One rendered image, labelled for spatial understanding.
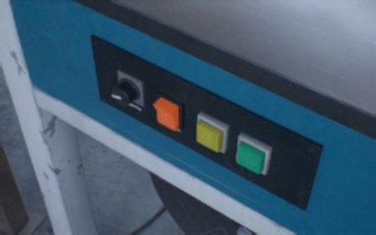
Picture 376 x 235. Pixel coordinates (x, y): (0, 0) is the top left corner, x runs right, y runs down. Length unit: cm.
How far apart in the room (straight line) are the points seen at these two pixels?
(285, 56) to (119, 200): 86
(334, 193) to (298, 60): 12
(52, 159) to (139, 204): 45
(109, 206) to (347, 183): 84
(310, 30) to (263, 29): 4
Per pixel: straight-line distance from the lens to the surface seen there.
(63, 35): 61
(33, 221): 126
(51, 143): 81
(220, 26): 48
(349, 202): 50
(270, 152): 49
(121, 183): 129
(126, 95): 55
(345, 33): 49
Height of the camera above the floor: 102
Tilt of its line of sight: 46 degrees down
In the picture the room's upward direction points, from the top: straight up
